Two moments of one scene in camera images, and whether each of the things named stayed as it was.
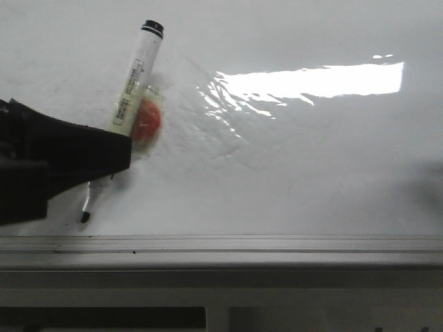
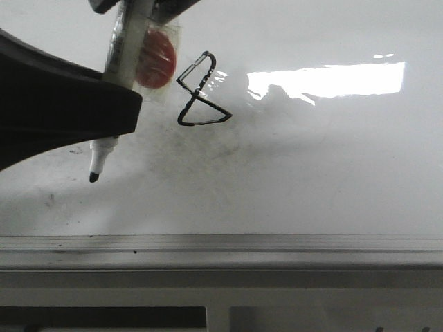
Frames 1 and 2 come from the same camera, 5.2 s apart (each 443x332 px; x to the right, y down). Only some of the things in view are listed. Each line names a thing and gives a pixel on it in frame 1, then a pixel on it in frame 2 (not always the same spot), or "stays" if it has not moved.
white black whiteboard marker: x=140 y=74 to x=122 y=64
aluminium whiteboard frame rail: x=192 y=251 stays
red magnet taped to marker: x=148 y=111 to x=156 y=61
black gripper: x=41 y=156 to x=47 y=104
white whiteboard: x=281 y=117 stays
